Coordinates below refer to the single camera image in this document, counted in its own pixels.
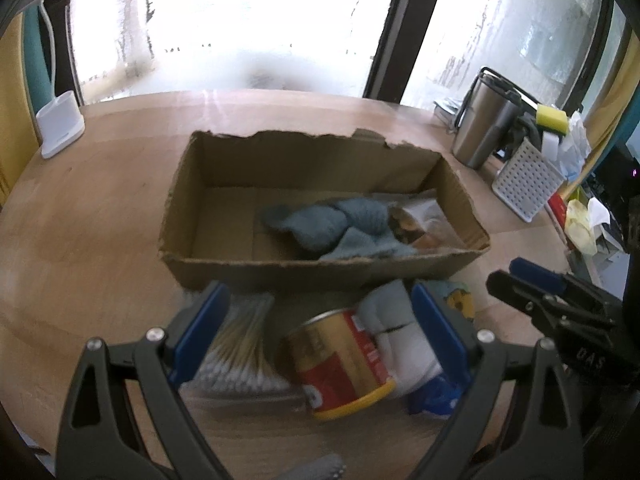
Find clear plastic snack bag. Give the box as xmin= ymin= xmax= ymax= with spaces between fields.
xmin=387 ymin=191 xmax=468 ymax=251

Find black window frame post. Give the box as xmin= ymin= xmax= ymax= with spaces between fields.
xmin=50 ymin=0 xmax=83 ymax=106
xmin=362 ymin=0 xmax=451 ymax=103

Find red gold can yellow lid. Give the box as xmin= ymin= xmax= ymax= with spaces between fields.
xmin=285 ymin=307 xmax=397 ymax=421

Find crumpled white tissue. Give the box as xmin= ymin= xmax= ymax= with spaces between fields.
xmin=562 ymin=110 xmax=593 ymax=181

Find torn cardboard box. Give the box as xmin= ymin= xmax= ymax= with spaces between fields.
xmin=158 ymin=129 xmax=492 ymax=291

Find black device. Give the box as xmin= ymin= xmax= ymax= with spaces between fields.
xmin=597 ymin=135 xmax=640 ymax=198

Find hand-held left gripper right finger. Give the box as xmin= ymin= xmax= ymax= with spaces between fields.
xmin=410 ymin=281 xmax=586 ymax=480

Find stainless steel tumbler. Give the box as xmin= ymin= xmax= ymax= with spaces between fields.
xmin=451 ymin=66 xmax=538 ymax=170

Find blue plastic packet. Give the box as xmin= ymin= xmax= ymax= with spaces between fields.
xmin=406 ymin=375 xmax=468 ymax=418

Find white socks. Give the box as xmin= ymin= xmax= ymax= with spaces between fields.
xmin=357 ymin=280 xmax=446 ymax=398

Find cotton swab pack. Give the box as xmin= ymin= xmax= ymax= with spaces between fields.
xmin=192 ymin=292 xmax=293 ymax=396

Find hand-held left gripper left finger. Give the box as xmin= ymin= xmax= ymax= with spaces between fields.
xmin=54 ymin=281 xmax=236 ymax=480

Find grey-blue socks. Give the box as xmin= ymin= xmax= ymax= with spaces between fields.
xmin=261 ymin=197 xmax=416 ymax=261

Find white perforated basket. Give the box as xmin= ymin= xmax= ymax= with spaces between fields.
xmin=491 ymin=137 xmax=568 ymax=223

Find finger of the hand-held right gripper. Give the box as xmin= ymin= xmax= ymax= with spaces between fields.
xmin=486 ymin=269 xmax=617 ymax=335
xmin=509 ymin=257 xmax=623 ymax=311

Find red packet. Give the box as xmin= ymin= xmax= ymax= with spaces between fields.
xmin=547 ymin=194 xmax=569 ymax=222

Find yellow and teal curtain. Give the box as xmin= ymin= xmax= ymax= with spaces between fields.
xmin=0 ymin=10 xmax=51 ymax=201
xmin=582 ymin=25 xmax=640 ymax=196

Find grey knitted cloth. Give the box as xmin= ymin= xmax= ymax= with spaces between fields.
xmin=290 ymin=454 xmax=347 ymax=480

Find yellow plastic bag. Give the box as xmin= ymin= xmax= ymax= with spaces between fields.
xmin=565 ymin=199 xmax=601 ymax=256

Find yellow sponge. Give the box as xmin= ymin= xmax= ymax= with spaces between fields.
xmin=536 ymin=104 xmax=571 ymax=133

